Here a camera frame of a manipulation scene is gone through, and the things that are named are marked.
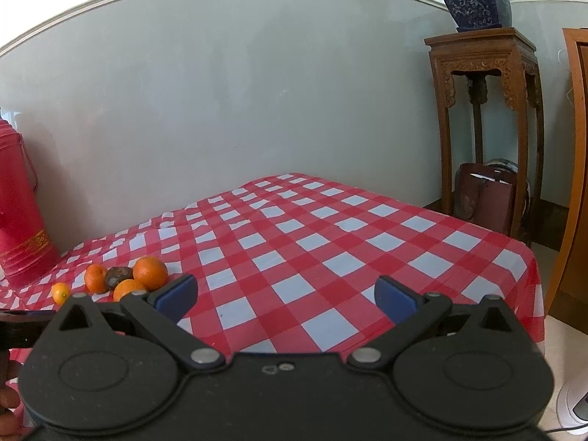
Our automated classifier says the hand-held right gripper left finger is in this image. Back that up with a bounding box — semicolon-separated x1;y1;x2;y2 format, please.
43;274;226;373

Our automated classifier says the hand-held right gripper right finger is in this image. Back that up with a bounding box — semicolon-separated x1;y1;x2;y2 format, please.
347;276;536;373

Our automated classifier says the orange tangerine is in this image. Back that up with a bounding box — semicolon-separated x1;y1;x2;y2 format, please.
85;264;110;295
113;279;148;302
133;256;169;291

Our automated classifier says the small dark brown fruit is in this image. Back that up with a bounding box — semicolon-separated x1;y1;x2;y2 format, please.
105;267;135;291

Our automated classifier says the person's left hand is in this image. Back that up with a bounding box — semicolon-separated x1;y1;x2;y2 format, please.
0;359;22;429

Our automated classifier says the red checkered tablecloth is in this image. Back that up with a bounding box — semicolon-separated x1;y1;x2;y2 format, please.
0;173;546;366

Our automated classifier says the red thermos flask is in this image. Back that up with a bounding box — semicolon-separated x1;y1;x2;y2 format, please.
0;117;60;286

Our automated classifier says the brown leather bag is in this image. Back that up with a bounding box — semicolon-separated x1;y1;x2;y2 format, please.
455;163;515;236

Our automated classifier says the white floor appliance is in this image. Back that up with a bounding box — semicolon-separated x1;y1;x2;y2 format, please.
555;376;588;433

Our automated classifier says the carved wooden plant stand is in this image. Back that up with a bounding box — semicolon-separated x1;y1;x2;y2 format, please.
424;28;545;245

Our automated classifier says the blue patterned flower pot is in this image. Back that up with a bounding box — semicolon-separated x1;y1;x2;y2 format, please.
440;0;512;33

